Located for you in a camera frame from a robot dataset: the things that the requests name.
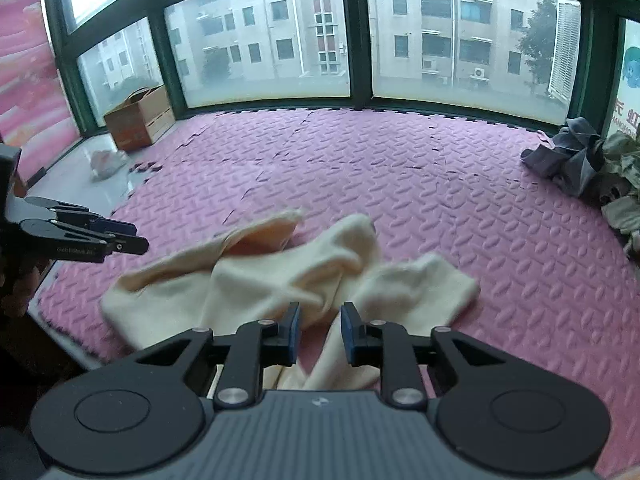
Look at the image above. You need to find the pink foam floor mat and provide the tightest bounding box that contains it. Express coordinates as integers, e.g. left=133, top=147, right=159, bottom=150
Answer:
left=37, top=109, right=640, bottom=480

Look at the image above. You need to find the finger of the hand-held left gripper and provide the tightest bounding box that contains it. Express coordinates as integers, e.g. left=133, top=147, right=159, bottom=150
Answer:
left=21, top=218, right=150, bottom=264
left=24, top=196, right=139, bottom=236

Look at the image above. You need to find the cream garment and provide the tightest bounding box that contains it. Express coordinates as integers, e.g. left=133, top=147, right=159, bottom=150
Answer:
left=100, top=210, right=481, bottom=392

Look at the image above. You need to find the blue cartoon window poster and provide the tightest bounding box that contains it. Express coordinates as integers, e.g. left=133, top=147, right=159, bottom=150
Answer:
left=607, top=17, right=640, bottom=143

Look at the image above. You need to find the dark green window frame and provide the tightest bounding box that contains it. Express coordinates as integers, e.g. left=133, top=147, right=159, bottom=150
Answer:
left=40, top=0, right=640, bottom=135

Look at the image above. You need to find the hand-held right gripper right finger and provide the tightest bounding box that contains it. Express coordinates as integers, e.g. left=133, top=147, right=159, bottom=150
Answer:
left=340, top=302, right=511, bottom=409

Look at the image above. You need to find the pale grey crumpled garment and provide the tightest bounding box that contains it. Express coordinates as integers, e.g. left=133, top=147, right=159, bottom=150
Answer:
left=601, top=192, right=640, bottom=257

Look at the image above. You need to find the white louvered shutter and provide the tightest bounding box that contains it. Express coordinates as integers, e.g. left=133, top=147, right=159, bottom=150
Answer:
left=547, top=0, right=584, bottom=107

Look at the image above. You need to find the beige apartment building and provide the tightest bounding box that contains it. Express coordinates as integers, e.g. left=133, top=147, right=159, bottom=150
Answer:
left=80, top=0, right=551, bottom=106

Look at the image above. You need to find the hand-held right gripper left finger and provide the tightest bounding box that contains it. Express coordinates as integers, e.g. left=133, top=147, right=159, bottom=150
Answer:
left=131, top=301, right=303, bottom=409

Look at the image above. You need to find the clear plastic bag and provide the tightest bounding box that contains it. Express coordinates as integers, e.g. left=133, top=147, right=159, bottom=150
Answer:
left=89, top=149, right=129, bottom=182

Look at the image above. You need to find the brown cardboard box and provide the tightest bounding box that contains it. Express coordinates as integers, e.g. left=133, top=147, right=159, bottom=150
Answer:
left=103, top=85, right=177, bottom=153

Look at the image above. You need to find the person's left hand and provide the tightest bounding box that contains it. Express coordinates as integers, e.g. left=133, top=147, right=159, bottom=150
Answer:
left=0, top=266, right=44, bottom=317

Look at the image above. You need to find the pink printed curtain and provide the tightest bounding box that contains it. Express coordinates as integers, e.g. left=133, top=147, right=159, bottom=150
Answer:
left=0, top=0, right=84, bottom=181

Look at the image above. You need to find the green tree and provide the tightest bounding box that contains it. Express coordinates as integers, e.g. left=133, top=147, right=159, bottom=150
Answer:
left=520, top=0, right=559, bottom=97

